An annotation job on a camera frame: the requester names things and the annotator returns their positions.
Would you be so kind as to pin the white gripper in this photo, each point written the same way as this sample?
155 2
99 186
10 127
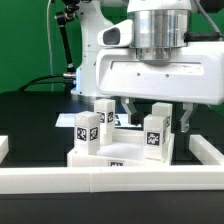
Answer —
194 74

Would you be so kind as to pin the white sheet with fiducial tags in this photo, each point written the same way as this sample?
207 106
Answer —
68 120

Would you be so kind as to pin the white square tabletop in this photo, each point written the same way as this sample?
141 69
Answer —
126 149

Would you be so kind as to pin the white U-shaped obstacle fence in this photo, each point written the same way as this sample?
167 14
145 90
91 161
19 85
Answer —
108 179

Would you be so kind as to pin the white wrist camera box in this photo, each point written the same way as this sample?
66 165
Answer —
119 35

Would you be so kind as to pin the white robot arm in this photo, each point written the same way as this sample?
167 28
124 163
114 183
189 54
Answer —
152 55

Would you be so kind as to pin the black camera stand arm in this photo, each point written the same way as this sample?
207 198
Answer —
62 18

